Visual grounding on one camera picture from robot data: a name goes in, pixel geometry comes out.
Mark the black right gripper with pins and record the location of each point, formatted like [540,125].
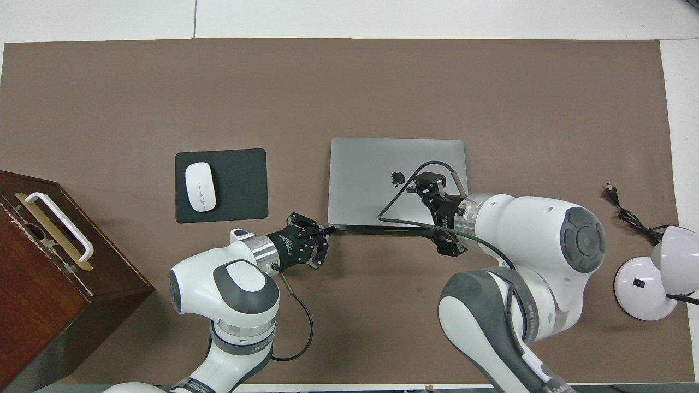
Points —
[446,215]

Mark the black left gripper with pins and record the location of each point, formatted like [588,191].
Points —
[284,248]

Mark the silver grey laptop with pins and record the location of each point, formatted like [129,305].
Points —
[360,174]

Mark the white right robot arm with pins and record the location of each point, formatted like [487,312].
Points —
[535,234]

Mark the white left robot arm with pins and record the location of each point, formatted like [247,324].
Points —
[240,284]

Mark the black mouse pad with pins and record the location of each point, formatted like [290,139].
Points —
[240,185]

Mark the white computer mouse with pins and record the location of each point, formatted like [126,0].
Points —
[200,186]

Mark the brown table mat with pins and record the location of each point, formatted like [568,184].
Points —
[382,82]

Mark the white desk lamp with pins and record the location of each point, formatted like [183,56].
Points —
[636,284]

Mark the dark brown wooden box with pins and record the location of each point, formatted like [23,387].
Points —
[43,305]

